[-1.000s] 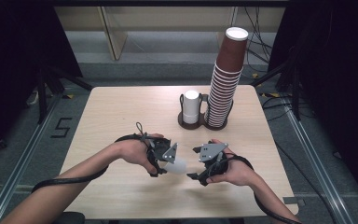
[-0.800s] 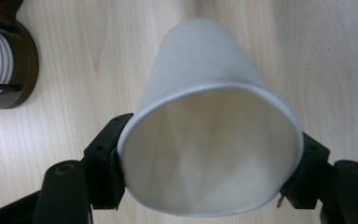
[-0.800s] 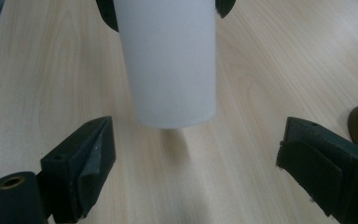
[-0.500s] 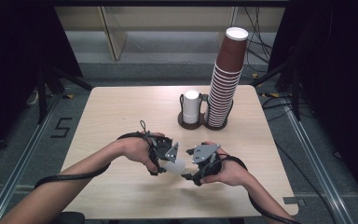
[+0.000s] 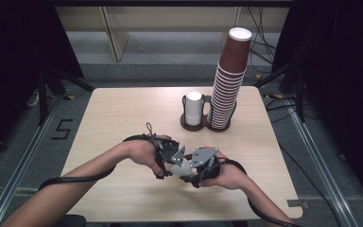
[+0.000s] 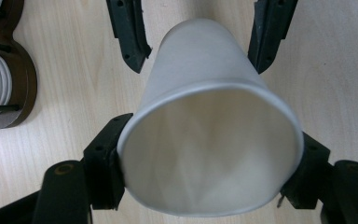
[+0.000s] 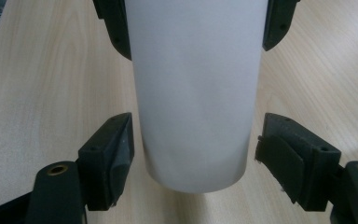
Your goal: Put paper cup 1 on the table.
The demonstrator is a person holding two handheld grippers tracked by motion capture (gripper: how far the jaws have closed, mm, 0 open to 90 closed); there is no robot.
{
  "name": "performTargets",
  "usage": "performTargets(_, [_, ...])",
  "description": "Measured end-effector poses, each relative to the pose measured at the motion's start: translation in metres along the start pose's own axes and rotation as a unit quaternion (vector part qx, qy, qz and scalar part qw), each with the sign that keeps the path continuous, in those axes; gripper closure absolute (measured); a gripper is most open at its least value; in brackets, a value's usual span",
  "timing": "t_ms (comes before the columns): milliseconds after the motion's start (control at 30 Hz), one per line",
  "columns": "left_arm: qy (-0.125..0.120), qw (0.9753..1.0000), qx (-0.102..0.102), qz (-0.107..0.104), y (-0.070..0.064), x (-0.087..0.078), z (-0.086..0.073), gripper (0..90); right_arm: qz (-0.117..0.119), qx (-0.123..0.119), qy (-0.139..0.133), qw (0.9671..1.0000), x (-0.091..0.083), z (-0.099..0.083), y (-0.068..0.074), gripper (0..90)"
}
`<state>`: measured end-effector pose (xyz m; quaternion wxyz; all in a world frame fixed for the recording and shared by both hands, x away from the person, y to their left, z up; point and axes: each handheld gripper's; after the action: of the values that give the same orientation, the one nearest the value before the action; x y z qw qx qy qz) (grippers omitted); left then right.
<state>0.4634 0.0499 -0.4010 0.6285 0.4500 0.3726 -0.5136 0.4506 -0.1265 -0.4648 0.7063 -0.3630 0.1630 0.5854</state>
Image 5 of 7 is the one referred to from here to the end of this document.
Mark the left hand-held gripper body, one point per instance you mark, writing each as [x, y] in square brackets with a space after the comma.
[167, 151]

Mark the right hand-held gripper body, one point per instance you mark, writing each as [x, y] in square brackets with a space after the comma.
[203, 156]

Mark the dark brown cup holder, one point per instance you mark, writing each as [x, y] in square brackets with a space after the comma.
[205, 122]

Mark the stack of white paper cups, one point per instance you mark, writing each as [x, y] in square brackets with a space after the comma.
[193, 110]

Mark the stack of brown paper cups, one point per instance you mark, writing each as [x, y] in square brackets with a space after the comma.
[223, 101]

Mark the person's left hand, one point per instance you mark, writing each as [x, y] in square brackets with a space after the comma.
[141, 151]

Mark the person's right hand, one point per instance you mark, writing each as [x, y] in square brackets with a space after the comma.
[230, 176]

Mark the grey tape piece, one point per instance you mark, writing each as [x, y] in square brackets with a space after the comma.
[297, 203]

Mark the black metal stand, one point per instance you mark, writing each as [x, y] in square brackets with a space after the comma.
[43, 94]
[299, 94]

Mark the black curtain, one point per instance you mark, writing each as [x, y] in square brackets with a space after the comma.
[343, 78]
[9, 63]

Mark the aluminium floor rail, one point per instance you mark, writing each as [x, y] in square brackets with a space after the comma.
[321, 170]
[12, 176]

